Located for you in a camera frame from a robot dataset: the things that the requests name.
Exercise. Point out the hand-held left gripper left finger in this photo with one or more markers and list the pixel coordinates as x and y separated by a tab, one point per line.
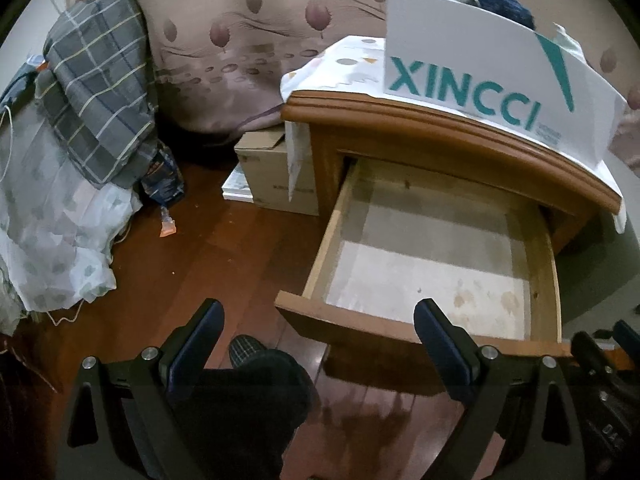
197	345

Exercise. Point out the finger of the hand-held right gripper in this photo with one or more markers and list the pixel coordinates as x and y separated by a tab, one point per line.
629	337
592	360

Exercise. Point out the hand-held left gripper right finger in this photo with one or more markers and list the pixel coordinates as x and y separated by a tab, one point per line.
445	345

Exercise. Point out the wooden drawer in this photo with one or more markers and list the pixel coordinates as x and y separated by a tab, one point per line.
425	270

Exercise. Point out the white shoe box teal print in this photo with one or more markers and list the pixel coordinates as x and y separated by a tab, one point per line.
475	45

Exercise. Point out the dark blue speckled underwear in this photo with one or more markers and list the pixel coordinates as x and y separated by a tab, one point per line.
500	0

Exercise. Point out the plaid slipper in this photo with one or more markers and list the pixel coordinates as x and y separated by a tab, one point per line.
247	350

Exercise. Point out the person's dark trouser leg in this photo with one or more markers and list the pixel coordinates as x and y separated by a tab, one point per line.
260	410

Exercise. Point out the small orange wrapper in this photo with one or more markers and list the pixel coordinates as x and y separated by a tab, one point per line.
167	225

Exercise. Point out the white flat book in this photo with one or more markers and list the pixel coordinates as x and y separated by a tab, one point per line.
237	187

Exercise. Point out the blue snack bag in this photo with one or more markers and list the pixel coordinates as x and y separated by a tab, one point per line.
160	182

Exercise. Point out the cardboard box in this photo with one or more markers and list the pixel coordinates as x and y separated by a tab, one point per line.
270	180

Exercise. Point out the white sheer cloth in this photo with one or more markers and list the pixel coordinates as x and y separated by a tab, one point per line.
50	210

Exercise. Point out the wooden nightstand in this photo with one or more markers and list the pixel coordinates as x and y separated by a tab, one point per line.
450	130

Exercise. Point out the grey plaid blanket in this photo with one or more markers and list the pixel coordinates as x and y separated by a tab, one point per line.
95	85

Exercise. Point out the beige floral bed sheet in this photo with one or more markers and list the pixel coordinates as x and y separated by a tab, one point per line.
225	35

